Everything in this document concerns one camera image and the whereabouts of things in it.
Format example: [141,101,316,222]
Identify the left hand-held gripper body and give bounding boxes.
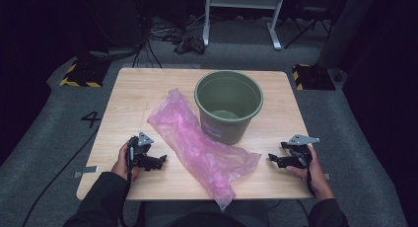
[126,131,156,172]

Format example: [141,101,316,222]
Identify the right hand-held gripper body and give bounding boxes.
[287,133,320,169]

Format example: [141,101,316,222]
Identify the pink plastic bag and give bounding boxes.
[147,88,262,211]

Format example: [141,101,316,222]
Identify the green plastic bucket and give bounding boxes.
[193,69,264,146]

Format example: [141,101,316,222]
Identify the person's left hand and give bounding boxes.
[110,141,143,182]

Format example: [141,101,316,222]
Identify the person's right hand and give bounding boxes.
[285,145,335,201]

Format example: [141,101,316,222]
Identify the grey tape strip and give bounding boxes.
[73,165,100,179]

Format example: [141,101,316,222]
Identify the person's lap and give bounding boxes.
[136,200,270,227]

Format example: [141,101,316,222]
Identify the dark cloth bundle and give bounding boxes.
[173,35,207,55]

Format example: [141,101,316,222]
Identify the grey curtain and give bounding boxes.
[315,0,379,70]

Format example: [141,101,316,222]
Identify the black folding chair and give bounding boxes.
[284,0,333,50]

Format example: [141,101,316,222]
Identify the white metal stand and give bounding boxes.
[201,0,286,51]

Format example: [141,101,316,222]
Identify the black right gripper cord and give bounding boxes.
[305,156,317,197]

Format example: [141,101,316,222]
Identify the black yellow striped base plate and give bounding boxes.
[292,63,337,92]
[59,57,111,89]

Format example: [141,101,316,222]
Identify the long black floor cable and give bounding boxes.
[21,126,101,227]

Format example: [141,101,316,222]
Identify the black floor cable bundle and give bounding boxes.
[131,19,185,69]

